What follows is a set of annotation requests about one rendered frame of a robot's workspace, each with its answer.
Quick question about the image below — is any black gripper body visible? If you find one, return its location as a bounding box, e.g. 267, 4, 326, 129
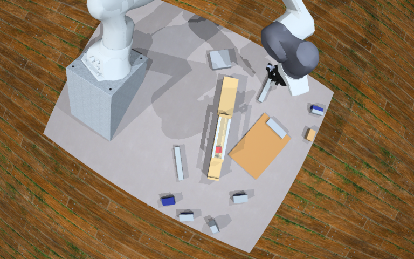
273, 65, 284, 82

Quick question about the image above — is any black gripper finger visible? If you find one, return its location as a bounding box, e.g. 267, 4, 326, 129
271, 79, 286, 87
266, 63, 278, 85

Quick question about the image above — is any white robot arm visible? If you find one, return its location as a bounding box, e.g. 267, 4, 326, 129
81, 0, 319, 96

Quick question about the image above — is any small tan block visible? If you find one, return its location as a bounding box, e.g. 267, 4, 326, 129
305, 129, 316, 141

